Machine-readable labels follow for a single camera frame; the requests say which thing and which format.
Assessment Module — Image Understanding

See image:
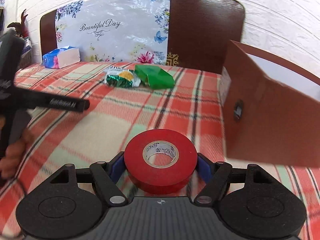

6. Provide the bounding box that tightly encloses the person's left hand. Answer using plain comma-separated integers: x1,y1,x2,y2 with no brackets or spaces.
0,127,34,180

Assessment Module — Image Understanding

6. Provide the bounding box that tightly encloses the dark red plant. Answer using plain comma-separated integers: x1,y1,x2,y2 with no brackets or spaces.
7,9,31,38

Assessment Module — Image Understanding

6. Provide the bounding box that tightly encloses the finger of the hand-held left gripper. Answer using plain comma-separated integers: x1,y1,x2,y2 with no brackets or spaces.
11,86,90,113

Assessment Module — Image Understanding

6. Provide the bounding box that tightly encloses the brown cardboard box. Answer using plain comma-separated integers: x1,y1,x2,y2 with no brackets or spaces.
217,40,320,168

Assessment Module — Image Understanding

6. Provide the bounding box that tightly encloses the plaid blanket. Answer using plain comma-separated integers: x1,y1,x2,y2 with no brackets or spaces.
0,61,320,240

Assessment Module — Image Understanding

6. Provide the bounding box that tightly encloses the blue tissue pack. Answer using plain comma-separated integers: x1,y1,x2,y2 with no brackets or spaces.
42,45,81,69

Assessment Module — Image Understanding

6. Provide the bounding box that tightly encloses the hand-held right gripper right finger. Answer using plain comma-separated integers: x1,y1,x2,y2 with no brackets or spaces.
194,152,270,205

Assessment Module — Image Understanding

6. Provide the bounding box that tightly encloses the green cardboard box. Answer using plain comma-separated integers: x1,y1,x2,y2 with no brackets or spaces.
135,64,175,90

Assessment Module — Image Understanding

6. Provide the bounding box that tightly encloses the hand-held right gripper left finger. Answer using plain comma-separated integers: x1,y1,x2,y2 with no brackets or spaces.
50,152,126,205

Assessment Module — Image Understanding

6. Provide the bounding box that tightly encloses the red electrical tape roll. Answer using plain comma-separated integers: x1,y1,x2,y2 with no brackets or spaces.
124,129,198,195

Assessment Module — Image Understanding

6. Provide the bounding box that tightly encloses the white green snack packet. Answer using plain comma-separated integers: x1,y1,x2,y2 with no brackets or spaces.
104,66,141,89

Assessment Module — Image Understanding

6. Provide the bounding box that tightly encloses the brown wooden headboard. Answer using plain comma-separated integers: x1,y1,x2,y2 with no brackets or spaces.
40,0,246,75

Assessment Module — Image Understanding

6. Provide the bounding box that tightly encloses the floral plastic sheet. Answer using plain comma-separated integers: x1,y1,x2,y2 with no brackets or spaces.
55,0,172,64

